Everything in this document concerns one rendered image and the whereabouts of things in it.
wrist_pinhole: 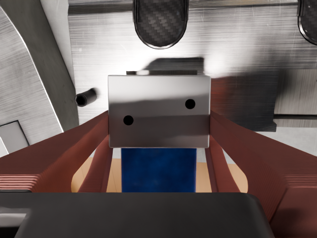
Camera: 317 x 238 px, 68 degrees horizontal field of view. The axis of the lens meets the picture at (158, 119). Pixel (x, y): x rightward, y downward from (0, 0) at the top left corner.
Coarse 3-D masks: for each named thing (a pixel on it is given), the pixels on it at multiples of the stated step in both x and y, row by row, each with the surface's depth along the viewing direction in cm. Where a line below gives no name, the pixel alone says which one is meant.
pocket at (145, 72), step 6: (126, 72) 18; (132, 72) 19; (138, 72) 20; (144, 72) 20; (150, 72) 20; (156, 72) 20; (162, 72) 20; (168, 72) 20; (174, 72) 20; (180, 72) 20; (186, 72) 20; (192, 72) 20
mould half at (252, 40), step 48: (96, 0) 17; (192, 0) 16; (240, 0) 15; (288, 0) 15; (96, 48) 17; (144, 48) 17; (192, 48) 16; (240, 48) 16; (288, 48) 16; (240, 96) 17
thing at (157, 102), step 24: (120, 96) 11; (144, 96) 11; (168, 96) 11; (192, 96) 11; (120, 120) 11; (144, 120) 11; (168, 120) 11; (192, 120) 11; (120, 144) 12; (144, 144) 12; (168, 144) 12; (192, 144) 12; (144, 168) 13; (168, 168) 13; (192, 168) 13
